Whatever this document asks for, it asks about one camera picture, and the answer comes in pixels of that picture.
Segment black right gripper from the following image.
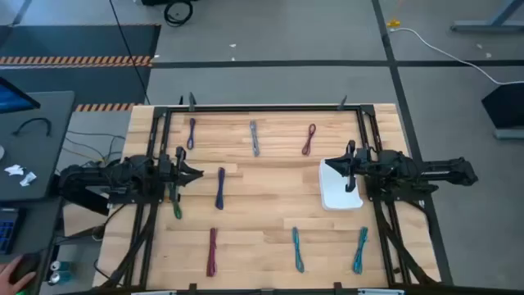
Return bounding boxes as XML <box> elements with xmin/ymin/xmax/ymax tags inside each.
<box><xmin>325</xmin><ymin>141</ymin><xmax>372</xmax><ymax>193</ymax></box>

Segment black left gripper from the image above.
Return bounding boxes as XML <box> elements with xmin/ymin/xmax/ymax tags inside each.
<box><xmin>157</xmin><ymin>146</ymin><xmax>205</xmax><ymax>204</ymax></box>

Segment purple USB-C cable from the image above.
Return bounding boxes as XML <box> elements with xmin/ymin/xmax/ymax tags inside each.
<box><xmin>186</xmin><ymin>117</ymin><xmax>197</xmax><ymax>151</ymax></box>

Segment navy blue USB-C cable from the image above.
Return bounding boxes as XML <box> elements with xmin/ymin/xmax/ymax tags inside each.
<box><xmin>215</xmin><ymin>166</ymin><xmax>227</xmax><ymax>211</ymax></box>

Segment maroon USB-C cable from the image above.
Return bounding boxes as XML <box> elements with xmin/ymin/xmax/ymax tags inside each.
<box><xmin>301</xmin><ymin>123</ymin><xmax>317</xmax><ymax>157</ymax></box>

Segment grey USB-C cable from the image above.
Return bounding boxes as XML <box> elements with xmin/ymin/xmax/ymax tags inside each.
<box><xmin>249</xmin><ymin>120</ymin><xmax>261</xmax><ymax>158</ymax></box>

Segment magenta USB-C cable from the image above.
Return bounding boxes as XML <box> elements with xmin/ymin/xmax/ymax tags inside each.
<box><xmin>206</xmin><ymin>227</ymin><xmax>219</xmax><ymax>278</ymax></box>

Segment teal green USB-C cable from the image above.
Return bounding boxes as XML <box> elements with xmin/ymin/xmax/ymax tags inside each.
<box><xmin>353</xmin><ymin>226</ymin><xmax>369</xmax><ymax>275</ymax></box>

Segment teal blue USB-C cable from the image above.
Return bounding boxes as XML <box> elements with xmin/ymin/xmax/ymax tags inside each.
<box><xmin>291</xmin><ymin>226</ymin><xmax>305</xmax><ymax>274</ymax></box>

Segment white plastic bin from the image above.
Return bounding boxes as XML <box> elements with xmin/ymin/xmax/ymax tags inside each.
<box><xmin>318</xmin><ymin>158</ymin><xmax>364</xmax><ymax>212</ymax></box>

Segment dark grey desk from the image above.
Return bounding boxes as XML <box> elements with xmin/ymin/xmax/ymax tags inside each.
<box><xmin>0</xmin><ymin>90</ymin><xmax>76</xmax><ymax>202</ymax></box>

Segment blue drink can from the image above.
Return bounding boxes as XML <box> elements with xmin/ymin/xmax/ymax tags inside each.
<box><xmin>49</xmin><ymin>260</ymin><xmax>75</xmax><ymax>272</ymax></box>
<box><xmin>47</xmin><ymin>272</ymin><xmax>74</xmax><ymax>286</ymax></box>

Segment black hazard-striped floor mat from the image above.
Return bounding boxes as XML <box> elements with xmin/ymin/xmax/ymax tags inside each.
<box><xmin>0</xmin><ymin>23</ymin><xmax>162</xmax><ymax>112</ymax></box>

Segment black box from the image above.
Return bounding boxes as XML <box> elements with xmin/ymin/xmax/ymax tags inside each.
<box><xmin>481</xmin><ymin>83</ymin><xmax>524</xmax><ymax>140</ymax></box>

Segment black computer mouse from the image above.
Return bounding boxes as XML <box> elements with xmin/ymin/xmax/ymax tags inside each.
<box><xmin>8</xmin><ymin>252</ymin><xmax>42</xmax><ymax>286</ymax></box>

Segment black keyboard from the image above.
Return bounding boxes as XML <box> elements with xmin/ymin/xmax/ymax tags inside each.
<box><xmin>0</xmin><ymin>207</ymin><xmax>25</xmax><ymax>255</ymax></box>

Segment computer monitor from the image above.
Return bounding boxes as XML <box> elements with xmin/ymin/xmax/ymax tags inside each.
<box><xmin>0</xmin><ymin>77</ymin><xmax>41</xmax><ymax>115</ymax></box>

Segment grey desk leg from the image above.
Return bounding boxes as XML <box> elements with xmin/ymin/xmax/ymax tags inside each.
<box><xmin>449</xmin><ymin>0</ymin><xmax>524</xmax><ymax>34</ymax></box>

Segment person's hand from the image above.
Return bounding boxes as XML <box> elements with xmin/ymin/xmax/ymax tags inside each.
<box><xmin>0</xmin><ymin>256</ymin><xmax>38</xmax><ymax>295</ymax></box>

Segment loose coloured floor wires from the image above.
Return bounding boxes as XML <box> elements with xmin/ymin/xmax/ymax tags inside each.
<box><xmin>61</xmin><ymin>129</ymin><xmax>126</xmax><ymax>163</ymax></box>

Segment black aluminium table frame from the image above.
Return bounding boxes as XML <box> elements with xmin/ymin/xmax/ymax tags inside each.
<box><xmin>100</xmin><ymin>96</ymin><xmax>441</xmax><ymax>288</ymax></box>

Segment long black floor cable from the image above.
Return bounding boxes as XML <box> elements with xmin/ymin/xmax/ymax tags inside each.
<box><xmin>108</xmin><ymin>0</ymin><xmax>151</xmax><ymax>106</ymax></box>

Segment white floor cable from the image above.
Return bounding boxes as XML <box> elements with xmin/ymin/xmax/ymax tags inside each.
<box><xmin>388</xmin><ymin>26</ymin><xmax>524</xmax><ymax>86</ymax></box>

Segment coiled black cable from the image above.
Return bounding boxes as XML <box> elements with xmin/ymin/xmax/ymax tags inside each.
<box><xmin>163</xmin><ymin>0</ymin><xmax>194</xmax><ymax>28</ymax></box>

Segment short black cable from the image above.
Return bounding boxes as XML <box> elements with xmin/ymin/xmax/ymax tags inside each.
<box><xmin>11</xmin><ymin>117</ymin><xmax>52</xmax><ymax>138</ymax></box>

